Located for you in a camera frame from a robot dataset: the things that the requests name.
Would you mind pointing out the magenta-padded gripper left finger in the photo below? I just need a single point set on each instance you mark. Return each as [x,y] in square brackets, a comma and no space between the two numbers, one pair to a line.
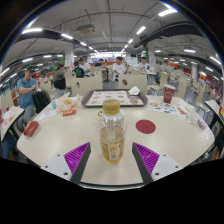
[75,156]

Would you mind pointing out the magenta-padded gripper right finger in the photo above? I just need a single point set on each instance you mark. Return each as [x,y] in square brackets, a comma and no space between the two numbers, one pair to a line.
[148,156]

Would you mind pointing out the clear bottle with yellow drink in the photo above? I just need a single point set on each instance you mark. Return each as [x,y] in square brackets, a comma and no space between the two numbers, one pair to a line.
[112,140]

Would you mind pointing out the flat round red coaster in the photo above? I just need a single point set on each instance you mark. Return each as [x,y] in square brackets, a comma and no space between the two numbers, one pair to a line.
[145,126]

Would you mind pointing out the flat red packet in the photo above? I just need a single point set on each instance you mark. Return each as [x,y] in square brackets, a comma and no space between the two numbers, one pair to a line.
[69,112]

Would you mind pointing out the white paper receipt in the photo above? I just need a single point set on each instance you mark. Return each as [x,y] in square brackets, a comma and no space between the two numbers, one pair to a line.
[47,115]

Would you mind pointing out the colourful printed leaflet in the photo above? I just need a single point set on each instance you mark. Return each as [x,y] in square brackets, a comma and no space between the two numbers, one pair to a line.
[163,107]

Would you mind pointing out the red box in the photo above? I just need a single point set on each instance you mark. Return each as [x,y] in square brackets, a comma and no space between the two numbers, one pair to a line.
[30,128]

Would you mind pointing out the food wrapper with fries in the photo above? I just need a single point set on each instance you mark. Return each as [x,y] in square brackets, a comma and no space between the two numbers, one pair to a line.
[67,102]

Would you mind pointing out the small clear bottle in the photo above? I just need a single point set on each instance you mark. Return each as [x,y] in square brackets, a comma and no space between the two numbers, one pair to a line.
[54,104]

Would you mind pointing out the small red sauce packet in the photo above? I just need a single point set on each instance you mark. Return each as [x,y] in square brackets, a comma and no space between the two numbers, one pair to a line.
[181,110]

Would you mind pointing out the dark brown food tray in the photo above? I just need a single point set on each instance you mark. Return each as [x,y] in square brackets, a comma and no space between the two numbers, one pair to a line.
[86,100]

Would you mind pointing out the small pink packet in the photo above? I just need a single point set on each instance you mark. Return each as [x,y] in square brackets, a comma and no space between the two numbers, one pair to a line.
[201,124]

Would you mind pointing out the printed tray paper liner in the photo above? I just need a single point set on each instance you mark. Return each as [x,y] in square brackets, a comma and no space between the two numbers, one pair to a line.
[96,97]

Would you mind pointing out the white sheet with red print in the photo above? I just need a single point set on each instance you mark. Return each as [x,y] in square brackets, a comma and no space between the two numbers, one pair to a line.
[208,133]

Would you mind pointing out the black backpack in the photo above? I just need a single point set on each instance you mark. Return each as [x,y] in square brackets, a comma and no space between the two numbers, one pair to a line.
[40,101]

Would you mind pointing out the red paper cup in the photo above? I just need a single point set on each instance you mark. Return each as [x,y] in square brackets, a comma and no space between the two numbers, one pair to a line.
[169,95]

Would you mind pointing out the white napkin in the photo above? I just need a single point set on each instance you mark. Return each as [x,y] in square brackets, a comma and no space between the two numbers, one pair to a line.
[134,90]

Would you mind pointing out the beige dining table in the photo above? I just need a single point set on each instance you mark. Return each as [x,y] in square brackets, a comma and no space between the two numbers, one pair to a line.
[215,110]
[10,120]

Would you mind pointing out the group of beige chairs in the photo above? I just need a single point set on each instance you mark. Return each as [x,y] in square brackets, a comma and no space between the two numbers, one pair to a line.
[133,81]

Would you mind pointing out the person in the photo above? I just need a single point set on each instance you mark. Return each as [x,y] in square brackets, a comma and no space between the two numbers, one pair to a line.
[101,62]
[26,93]
[78,71]
[59,76]
[144,65]
[165,66]
[119,70]
[86,66]

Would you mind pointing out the ceiling air conditioner unit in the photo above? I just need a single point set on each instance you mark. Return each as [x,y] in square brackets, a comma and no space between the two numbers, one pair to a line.
[85,28]

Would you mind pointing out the group of ceiling lights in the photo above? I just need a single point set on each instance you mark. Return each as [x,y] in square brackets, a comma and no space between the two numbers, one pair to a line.
[166,12]

